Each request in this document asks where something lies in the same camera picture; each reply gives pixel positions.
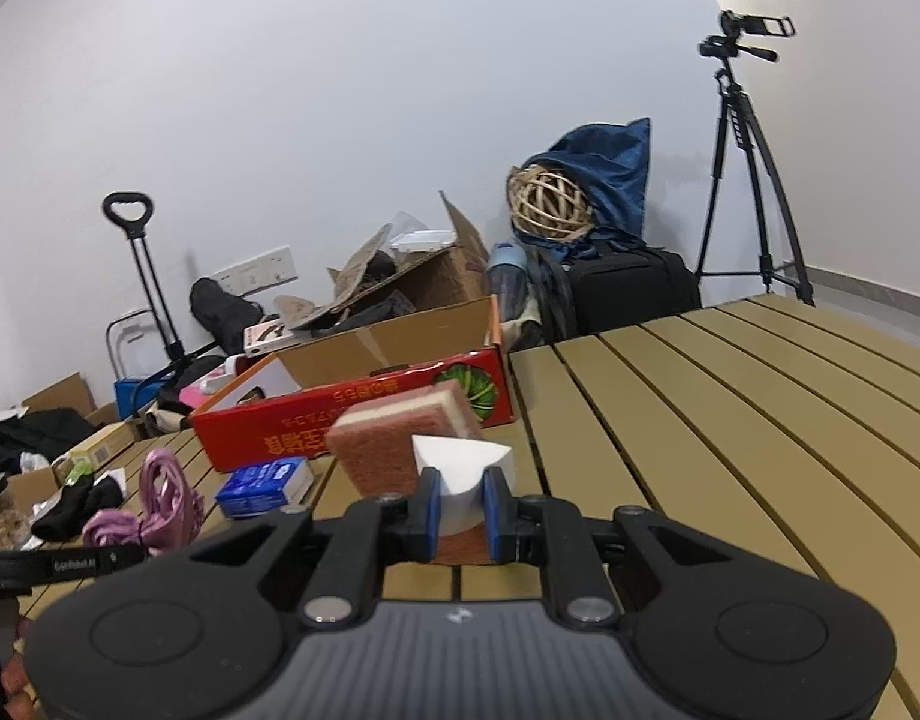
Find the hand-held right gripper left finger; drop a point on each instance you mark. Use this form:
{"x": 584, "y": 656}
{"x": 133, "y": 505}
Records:
{"x": 428, "y": 517}

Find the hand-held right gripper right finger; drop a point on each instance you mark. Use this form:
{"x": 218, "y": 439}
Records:
{"x": 494, "y": 514}

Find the white foam cylinder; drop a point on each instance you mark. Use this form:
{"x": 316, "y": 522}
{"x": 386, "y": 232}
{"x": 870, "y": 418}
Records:
{"x": 460, "y": 465}

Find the pink layered sponge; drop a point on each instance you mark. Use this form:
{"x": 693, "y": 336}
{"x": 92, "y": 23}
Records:
{"x": 370, "y": 450}

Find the pink satin scrunchie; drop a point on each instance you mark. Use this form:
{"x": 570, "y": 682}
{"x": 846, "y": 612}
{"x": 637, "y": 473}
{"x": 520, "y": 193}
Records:
{"x": 167, "y": 499}

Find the small beige packet box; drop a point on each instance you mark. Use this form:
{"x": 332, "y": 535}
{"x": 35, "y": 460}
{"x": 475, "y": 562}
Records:
{"x": 104, "y": 444}

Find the black clothes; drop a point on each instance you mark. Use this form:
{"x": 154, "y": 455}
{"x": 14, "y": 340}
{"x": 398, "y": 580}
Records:
{"x": 33, "y": 435}

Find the blue tissue pack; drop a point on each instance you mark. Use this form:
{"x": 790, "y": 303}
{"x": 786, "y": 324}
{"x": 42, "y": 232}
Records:
{"x": 265, "y": 487}

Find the large brown cardboard boxes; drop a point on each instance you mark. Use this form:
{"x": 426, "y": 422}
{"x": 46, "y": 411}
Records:
{"x": 63, "y": 394}

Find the red cardboard box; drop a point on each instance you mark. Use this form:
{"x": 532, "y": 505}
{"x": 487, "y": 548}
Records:
{"x": 280, "y": 427}

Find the blue plastic crate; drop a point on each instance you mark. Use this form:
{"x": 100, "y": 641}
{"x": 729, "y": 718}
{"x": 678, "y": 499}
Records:
{"x": 134, "y": 397}

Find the pink packet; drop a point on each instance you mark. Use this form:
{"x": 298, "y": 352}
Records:
{"x": 209, "y": 388}

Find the open brown cardboard box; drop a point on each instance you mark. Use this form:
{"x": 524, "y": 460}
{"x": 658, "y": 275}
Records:
{"x": 437, "y": 281}

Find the blue water bottle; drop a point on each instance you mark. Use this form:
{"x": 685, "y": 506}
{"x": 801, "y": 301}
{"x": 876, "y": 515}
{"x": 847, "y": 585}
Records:
{"x": 509, "y": 277}

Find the small white brown box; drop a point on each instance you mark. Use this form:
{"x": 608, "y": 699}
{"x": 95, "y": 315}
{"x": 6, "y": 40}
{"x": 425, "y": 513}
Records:
{"x": 269, "y": 336}

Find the black suitcase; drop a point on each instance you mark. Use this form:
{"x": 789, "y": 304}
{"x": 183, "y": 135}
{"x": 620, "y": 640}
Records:
{"x": 625, "y": 292}

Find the folding slatted camping table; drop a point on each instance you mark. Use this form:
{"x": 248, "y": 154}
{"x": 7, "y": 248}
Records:
{"x": 730, "y": 405}

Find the white plastic container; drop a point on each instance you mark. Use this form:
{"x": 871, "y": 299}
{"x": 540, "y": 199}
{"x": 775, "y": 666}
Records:
{"x": 422, "y": 240}

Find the black fabric bag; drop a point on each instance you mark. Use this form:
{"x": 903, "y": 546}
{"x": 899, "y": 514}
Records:
{"x": 224, "y": 311}

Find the wicker ball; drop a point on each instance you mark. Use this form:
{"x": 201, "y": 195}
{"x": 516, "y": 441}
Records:
{"x": 550, "y": 202}

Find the blue cloth bag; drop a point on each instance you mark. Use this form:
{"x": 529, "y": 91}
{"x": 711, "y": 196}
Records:
{"x": 614, "y": 172}

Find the black tripod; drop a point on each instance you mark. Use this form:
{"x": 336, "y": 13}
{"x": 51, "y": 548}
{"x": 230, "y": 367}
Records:
{"x": 752, "y": 165}

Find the white wall socket strip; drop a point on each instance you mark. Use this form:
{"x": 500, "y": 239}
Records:
{"x": 254, "y": 270}

